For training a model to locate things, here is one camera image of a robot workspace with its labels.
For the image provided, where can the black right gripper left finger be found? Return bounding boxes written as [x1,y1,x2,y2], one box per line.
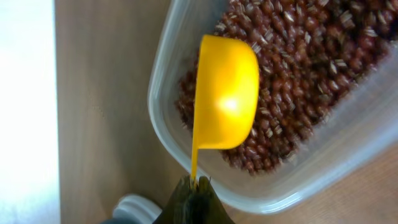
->
[153,175,195,224]

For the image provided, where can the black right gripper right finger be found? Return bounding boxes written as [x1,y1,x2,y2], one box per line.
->
[195,176,234,224]

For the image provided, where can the yellow plastic measuring scoop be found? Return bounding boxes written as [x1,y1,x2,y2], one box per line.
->
[190,35,259,180]

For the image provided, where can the white digital kitchen scale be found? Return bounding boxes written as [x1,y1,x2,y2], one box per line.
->
[112,194,162,224]

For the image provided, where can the blue plastic bowl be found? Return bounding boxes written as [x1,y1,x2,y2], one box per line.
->
[100,218,138,224]

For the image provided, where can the clear plastic container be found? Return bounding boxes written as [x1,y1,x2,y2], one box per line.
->
[147,0,397,214]

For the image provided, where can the red adzuki beans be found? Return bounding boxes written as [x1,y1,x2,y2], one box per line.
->
[175,0,398,175]

